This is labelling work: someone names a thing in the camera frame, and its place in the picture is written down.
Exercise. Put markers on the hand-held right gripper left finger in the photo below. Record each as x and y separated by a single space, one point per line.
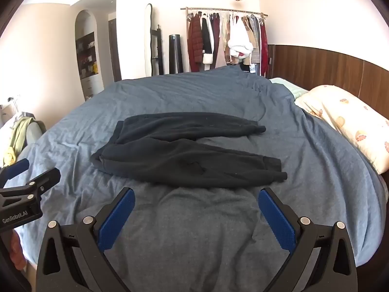
117 219

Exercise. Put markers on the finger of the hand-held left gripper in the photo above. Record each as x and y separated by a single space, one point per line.
15 170
45 181

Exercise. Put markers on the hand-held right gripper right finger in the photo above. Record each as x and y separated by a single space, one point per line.
278 219

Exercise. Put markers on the black socks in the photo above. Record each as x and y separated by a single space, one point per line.
182 158

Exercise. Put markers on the person's left hand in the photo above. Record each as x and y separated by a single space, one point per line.
16 249

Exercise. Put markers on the green cloth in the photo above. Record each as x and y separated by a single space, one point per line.
21 130

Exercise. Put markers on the grey chair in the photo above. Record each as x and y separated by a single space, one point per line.
36 133

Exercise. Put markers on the floral cream pillow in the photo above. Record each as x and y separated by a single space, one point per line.
349 118

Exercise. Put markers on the light green bed sheet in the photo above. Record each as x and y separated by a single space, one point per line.
288 86

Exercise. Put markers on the blue bed blanket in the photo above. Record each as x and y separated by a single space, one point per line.
197 97

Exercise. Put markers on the dark brown door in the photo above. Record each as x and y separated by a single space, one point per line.
114 51

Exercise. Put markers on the brown wooden headboard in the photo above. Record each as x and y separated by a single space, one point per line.
319 64

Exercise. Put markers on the black ladder shelf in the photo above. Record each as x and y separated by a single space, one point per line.
158 51

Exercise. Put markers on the black tower heater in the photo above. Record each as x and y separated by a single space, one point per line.
175 54

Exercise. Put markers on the tall wavy mirror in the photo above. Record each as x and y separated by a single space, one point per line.
149 36

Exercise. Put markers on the row of hanging clothes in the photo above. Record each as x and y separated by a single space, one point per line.
240 36

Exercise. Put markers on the metal clothes rack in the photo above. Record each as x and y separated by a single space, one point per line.
218 8

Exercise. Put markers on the arched wall shelf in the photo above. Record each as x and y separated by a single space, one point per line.
86 54

